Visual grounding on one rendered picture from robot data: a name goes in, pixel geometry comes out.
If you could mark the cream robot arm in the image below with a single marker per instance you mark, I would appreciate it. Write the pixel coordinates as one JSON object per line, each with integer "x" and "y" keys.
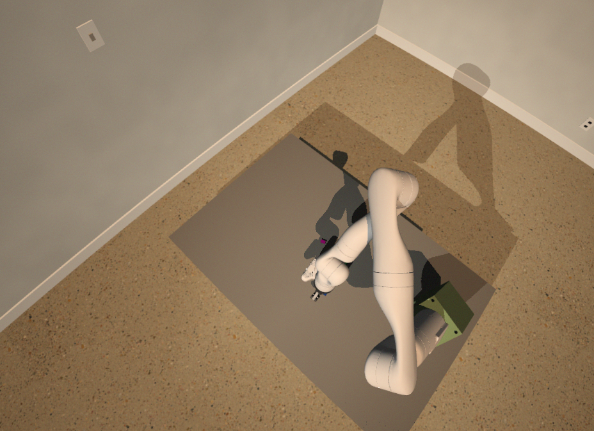
{"x": 395, "y": 369}

